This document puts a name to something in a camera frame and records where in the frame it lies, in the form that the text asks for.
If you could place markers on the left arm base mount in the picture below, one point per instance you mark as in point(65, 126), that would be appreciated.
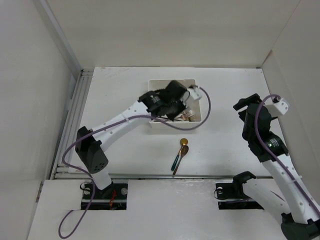
point(112, 199)

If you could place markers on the brown wooden spoon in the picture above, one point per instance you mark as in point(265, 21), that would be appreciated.
point(184, 151)

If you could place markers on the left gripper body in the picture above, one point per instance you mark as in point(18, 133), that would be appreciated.
point(175, 109)

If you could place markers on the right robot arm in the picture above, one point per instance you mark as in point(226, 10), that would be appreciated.
point(297, 212)

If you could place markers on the white spoon container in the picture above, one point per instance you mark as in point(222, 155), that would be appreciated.
point(156, 84)

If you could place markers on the green-handled gold spoon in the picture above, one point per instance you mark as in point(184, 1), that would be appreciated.
point(183, 142)

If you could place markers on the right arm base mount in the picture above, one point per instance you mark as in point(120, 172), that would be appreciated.
point(231, 196)

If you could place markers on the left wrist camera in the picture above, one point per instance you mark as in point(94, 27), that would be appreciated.
point(195, 93)

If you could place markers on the aluminium rail frame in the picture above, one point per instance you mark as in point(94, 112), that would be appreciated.
point(69, 127)

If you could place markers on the white fork container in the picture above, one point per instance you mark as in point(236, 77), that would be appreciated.
point(177, 123)

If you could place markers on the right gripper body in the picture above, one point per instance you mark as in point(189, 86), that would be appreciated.
point(255, 98)

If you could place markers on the rose gold fork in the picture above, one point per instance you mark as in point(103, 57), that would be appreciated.
point(188, 116)

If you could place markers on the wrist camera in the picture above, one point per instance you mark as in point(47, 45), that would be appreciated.
point(279, 108)
point(195, 93)

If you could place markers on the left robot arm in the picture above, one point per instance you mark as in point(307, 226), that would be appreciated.
point(91, 144)

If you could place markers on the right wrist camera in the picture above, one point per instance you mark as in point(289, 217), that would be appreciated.
point(279, 108)

